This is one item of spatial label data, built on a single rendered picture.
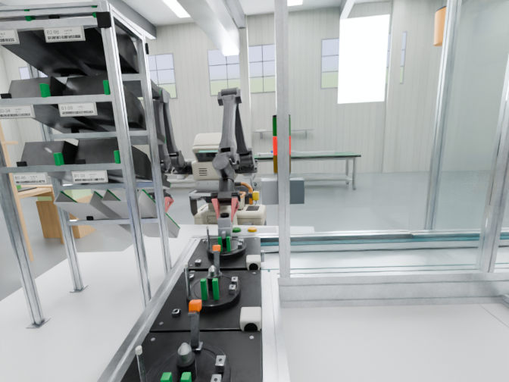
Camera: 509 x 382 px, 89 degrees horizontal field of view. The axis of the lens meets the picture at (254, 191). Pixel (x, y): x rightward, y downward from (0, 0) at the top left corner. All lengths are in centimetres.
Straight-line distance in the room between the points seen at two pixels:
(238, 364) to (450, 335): 55
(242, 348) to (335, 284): 37
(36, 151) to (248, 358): 74
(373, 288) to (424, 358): 20
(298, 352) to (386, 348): 21
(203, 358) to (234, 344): 7
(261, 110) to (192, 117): 246
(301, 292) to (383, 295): 24
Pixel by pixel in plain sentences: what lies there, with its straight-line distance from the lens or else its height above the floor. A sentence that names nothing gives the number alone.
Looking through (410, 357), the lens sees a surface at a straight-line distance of 78.
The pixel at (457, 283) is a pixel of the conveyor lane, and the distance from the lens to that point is 97.
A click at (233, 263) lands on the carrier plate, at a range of 85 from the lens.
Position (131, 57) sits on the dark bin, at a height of 159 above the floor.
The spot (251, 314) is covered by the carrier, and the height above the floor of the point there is 99.
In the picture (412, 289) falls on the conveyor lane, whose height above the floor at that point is 91.
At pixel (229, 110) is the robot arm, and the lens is 116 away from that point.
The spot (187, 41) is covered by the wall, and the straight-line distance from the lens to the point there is 1016.
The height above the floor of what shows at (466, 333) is 86.
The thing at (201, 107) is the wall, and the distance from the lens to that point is 962.
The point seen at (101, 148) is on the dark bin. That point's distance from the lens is 80.
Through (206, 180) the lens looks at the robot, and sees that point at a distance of 162.
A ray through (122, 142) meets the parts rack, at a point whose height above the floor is 136.
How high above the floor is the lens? 137
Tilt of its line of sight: 12 degrees down
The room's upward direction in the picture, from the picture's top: 2 degrees counter-clockwise
